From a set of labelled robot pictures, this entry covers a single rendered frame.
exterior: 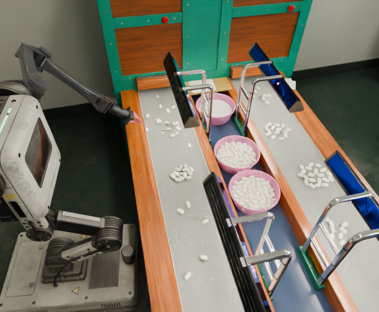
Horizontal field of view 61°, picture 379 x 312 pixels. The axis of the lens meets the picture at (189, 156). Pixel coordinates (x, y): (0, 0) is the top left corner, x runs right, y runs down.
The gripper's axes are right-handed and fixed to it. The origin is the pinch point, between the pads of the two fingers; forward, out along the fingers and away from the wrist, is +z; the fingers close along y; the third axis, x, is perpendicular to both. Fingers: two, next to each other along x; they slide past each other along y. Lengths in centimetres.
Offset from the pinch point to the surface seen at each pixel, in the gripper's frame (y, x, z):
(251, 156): -31, -30, 53
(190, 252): -81, 1, 17
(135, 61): 47.7, -10.9, -4.0
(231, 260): -103, -30, 3
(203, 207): -59, -7, 26
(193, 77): 47, -24, 37
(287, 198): -64, -36, 57
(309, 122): -12, -61, 87
